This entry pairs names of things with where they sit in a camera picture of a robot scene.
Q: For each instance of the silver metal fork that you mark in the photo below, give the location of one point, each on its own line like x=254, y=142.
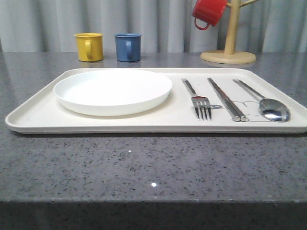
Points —
x=201, y=104

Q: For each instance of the white round plate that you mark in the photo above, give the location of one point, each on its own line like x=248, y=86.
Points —
x=113, y=92

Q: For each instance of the silver chopstick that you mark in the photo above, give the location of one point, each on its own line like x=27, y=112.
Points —
x=233, y=113
x=242, y=116

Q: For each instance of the silver metal spoon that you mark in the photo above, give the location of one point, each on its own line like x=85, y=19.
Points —
x=271, y=109

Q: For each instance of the blue enamel mug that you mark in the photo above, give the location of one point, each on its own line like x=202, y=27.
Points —
x=128, y=47

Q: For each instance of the cream rabbit serving tray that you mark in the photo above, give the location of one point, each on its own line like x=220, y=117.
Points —
x=43, y=113

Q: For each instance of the yellow enamel mug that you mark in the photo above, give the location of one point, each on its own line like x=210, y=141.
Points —
x=89, y=46

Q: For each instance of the wooden mug tree stand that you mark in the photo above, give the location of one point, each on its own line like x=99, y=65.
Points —
x=229, y=55

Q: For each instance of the red enamel mug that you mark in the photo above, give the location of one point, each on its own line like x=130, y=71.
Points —
x=208, y=11

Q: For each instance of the grey pleated curtain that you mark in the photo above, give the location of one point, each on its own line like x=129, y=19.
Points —
x=165, y=25

